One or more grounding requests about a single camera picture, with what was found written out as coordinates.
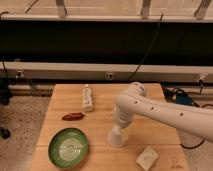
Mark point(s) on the white plastic bottle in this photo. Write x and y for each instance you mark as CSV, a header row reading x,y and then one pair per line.
x,y
87,98

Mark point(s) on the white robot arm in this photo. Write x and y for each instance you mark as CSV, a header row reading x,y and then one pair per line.
x,y
134,100

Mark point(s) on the black object left floor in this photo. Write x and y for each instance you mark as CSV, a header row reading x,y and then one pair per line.
x,y
4,133

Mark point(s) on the blue object on floor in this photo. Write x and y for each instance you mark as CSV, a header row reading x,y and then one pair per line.
x,y
183,100

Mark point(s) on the green patterned plate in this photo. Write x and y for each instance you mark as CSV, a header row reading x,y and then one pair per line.
x,y
68,148

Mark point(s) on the white sponge block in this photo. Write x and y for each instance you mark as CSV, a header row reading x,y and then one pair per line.
x,y
147,158

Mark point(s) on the red chili pepper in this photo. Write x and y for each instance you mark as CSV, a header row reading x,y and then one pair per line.
x,y
73,116

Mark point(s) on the white wall outlet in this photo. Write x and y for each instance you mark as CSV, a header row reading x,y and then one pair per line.
x,y
109,76

